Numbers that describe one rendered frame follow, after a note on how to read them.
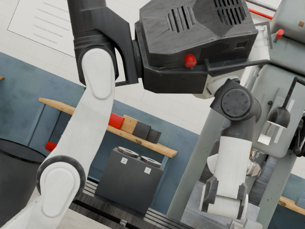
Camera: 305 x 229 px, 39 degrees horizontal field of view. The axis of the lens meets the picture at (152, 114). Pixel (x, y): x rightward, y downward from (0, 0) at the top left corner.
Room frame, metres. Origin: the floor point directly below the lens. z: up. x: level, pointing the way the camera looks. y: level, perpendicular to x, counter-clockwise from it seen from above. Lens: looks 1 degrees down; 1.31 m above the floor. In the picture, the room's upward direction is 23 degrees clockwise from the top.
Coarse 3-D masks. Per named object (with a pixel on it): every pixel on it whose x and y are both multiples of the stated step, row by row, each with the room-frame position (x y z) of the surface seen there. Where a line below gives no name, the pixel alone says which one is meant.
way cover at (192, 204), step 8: (200, 184) 2.05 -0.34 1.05; (192, 192) 2.03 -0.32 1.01; (200, 192) 2.03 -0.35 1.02; (192, 200) 2.01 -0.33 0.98; (192, 208) 2.00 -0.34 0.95; (248, 208) 2.01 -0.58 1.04; (256, 208) 2.01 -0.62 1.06; (184, 216) 1.96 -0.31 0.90; (192, 216) 1.97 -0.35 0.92; (200, 216) 1.98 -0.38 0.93; (208, 216) 1.98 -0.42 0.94; (216, 216) 1.98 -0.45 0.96; (248, 216) 1.99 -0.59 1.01; (256, 216) 2.00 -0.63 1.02; (192, 224) 1.94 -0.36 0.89; (200, 224) 1.95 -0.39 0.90; (208, 224) 1.95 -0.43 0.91; (216, 224) 1.96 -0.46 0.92; (224, 224) 1.97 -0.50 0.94
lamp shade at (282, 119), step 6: (276, 108) 1.44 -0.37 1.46; (282, 108) 1.44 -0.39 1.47; (270, 114) 1.44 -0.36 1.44; (276, 114) 1.42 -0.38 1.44; (282, 114) 1.42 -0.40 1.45; (288, 114) 1.43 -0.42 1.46; (270, 120) 1.43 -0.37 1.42; (276, 120) 1.42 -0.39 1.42; (282, 120) 1.42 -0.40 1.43; (288, 120) 1.43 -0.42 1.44; (282, 126) 1.48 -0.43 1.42
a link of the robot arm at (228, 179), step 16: (224, 144) 1.21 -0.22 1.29; (240, 144) 1.19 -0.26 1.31; (224, 160) 1.20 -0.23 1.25; (240, 160) 1.19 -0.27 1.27; (224, 176) 1.19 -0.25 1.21; (240, 176) 1.19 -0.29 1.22; (208, 192) 1.20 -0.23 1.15; (224, 192) 1.18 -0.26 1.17; (240, 192) 1.19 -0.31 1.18; (240, 208) 1.19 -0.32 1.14
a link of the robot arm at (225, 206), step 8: (216, 200) 1.21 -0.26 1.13; (224, 200) 1.21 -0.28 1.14; (232, 200) 1.21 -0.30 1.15; (240, 200) 1.21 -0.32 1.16; (208, 208) 1.22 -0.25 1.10; (216, 208) 1.21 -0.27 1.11; (224, 208) 1.21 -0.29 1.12; (232, 208) 1.21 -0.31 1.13; (224, 216) 1.24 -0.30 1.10; (232, 216) 1.22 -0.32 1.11
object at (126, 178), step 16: (112, 160) 1.69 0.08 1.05; (128, 160) 1.69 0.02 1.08; (144, 160) 1.71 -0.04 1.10; (112, 176) 1.69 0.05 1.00; (128, 176) 1.69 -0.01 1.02; (144, 176) 1.69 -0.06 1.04; (160, 176) 1.69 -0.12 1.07; (96, 192) 1.69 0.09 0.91; (112, 192) 1.69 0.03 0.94; (128, 192) 1.69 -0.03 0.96; (144, 192) 1.69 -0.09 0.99; (144, 208) 1.69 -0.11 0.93
